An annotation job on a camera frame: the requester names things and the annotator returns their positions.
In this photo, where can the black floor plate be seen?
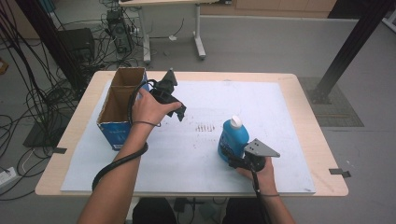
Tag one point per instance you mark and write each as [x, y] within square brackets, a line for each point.
[40, 137]

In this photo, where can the blue bottle with white cap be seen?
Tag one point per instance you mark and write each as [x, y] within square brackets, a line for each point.
[233, 137]

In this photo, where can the black power adapter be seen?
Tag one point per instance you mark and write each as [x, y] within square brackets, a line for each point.
[180, 205]

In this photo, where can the blue cardboard box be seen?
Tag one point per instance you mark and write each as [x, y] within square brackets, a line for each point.
[118, 102]

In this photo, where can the black wrist band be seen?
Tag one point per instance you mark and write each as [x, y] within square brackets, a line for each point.
[144, 122]
[271, 195]

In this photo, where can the black tape strip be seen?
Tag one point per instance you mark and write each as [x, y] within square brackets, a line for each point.
[59, 150]
[339, 172]

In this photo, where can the person's right leg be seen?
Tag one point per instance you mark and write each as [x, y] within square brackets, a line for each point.
[239, 211]

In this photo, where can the person's right hand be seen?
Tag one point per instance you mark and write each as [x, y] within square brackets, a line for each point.
[266, 180]

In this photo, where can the person's left leg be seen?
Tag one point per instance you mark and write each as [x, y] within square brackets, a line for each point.
[154, 211]

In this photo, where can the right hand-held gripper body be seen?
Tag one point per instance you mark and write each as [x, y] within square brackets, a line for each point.
[258, 149]

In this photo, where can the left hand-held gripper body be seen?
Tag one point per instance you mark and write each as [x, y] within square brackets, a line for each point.
[163, 90]

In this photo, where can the white table mat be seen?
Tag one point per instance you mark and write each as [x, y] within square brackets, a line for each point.
[193, 168]

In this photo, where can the person's leg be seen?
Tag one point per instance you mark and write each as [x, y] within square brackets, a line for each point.
[154, 211]
[239, 211]

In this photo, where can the person's left hand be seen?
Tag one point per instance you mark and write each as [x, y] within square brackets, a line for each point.
[148, 107]

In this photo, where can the black computer tower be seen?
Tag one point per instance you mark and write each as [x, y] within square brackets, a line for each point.
[120, 31]

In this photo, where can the wooden table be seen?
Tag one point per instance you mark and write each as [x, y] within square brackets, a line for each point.
[317, 149]

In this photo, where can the white desk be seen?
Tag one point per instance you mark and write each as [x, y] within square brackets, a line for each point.
[199, 37]

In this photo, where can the black box on floor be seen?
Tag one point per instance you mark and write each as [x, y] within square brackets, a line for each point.
[76, 43]

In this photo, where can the white power strip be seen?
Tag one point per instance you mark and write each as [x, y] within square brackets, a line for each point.
[7, 177]

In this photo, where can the black frame post with base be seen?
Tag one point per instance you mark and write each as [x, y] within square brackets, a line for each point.
[351, 46]

